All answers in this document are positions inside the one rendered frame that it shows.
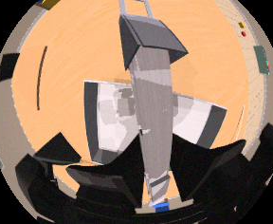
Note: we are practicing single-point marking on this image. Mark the light wooden board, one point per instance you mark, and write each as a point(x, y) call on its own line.
point(29, 74)

